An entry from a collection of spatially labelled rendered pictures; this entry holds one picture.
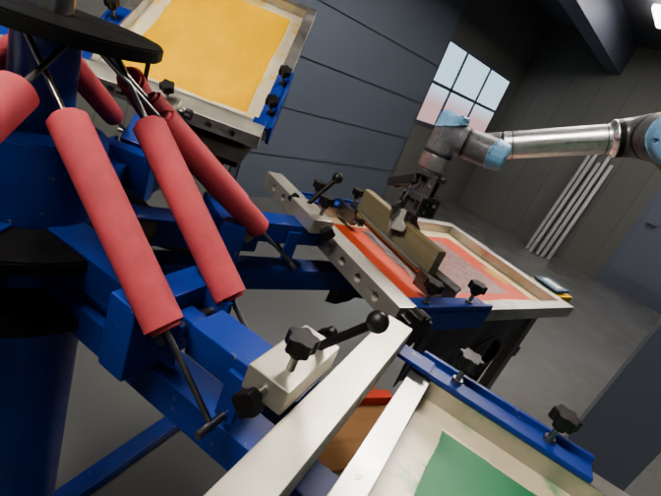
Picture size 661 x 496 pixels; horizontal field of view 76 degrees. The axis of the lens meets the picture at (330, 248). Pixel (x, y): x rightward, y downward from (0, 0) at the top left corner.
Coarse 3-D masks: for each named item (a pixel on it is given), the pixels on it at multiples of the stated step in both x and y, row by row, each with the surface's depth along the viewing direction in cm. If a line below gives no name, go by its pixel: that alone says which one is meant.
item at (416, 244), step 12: (372, 192) 129; (360, 204) 131; (372, 204) 126; (384, 204) 123; (372, 216) 126; (384, 216) 122; (384, 228) 122; (408, 228) 113; (396, 240) 117; (408, 240) 113; (420, 240) 110; (408, 252) 113; (420, 252) 110; (432, 252) 106; (444, 252) 106; (420, 264) 109; (432, 264) 106; (432, 276) 109
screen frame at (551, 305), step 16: (320, 208) 135; (336, 208) 139; (432, 224) 167; (448, 224) 173; (464, 240) 168; (480, 256) 162; (496, 256) 157; (512, 272) 150; (528, 288) 145; (544, 288) 143; (496, 304) 114; (512, 304) 118; (528, 304) 123; (544, 304) 128; (560, 304) 134; (496, 320) 114
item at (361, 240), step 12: (348, 228) 136; (360, 228) 140; (360, 240) 130; (432, 240) 158; (444, 240) 163; (372, 252) 125; (384, 252) 128; (456, 252) 156; (468, 264) 148; (480, 264) 153
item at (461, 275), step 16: (384, 272) 115; (400, 272) 119; (448, 272) 133; (464, 272) 139; (480, 272) 145; (400, 288) 109; (416, 288) 113; (464, 288) 126; (496, 288) 136; (512, 288) 142
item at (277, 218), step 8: (272, 216) 98; (280, 216) 100; (288, 216) 102; (272, 224) 94; (280, 224) 96; (288, 224) 97; (296, 224) 98; (272, 232) 96; (280, 232) 97; (304, 232) 100; (264, 240) 96; (272, 240) 97; (280, 240) 98; (304, 240) 101; (312, 240) 102
